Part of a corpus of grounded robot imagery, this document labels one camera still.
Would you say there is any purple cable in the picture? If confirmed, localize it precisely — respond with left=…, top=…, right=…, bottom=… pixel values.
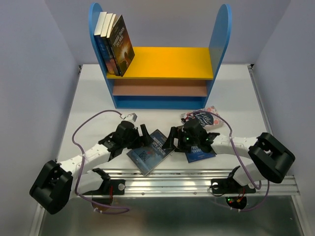
left=71, top=110, right=130, bottom=214
left=181, top=112, right=270, bottom=213

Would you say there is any Jane Eyre book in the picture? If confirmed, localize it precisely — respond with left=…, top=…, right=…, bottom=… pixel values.
left=94, top=12, right=113, bottom=73

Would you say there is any Nineteen Eighty-Four book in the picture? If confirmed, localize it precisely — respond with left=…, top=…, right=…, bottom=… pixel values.
left=127, top=129, right=174, bottom=176

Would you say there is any Three Days to See book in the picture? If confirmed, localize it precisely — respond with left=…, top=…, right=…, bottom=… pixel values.
left=108, top=15, right=135, bottom=76

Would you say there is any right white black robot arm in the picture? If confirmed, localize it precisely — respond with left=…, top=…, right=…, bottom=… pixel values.
left=162, top=119, right=295, bottom=194

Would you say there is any Animal Farm book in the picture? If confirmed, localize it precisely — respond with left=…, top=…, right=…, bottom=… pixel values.
left=185, top=146, right=216, bottom=163

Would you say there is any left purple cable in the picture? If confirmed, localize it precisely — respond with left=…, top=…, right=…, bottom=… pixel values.
left=71, top=110, right=130, bottom=214

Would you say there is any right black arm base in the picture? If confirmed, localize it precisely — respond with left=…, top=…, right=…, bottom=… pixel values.
left=210, top=178, right=256, bottom=195

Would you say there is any aluminium mounting rail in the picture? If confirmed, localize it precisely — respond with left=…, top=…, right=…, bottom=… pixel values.
left=78, top=169, right=300, bottom=198

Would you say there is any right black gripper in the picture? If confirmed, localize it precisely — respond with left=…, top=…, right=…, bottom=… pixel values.
left=161, top=126, right=199, bottom=152

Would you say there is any Little Women book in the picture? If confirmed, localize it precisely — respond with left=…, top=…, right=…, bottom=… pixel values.
left=180, top=106, right=223, bottom=131

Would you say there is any A Tale of Two Cities book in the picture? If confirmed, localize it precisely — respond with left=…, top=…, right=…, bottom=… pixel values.
left=100, top=12, right=119, bottom=76

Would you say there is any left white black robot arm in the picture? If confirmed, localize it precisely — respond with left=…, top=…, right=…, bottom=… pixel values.
left=30, top=120, right=153, bottom=214

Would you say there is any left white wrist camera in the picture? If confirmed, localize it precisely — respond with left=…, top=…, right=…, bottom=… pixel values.
left=120, top=113, right=137, bottom=123

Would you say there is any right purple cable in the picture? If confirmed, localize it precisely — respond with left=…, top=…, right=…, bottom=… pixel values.
left=181, top=112, right=270, bottom=213

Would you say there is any blue and yellow bookshelf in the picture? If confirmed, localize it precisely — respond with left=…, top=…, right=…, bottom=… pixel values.
left=88, top=2, right=232, bottom=110

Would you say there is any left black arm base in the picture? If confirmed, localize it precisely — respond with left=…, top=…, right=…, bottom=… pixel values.
left=83, top=179, right=126, bottom=196

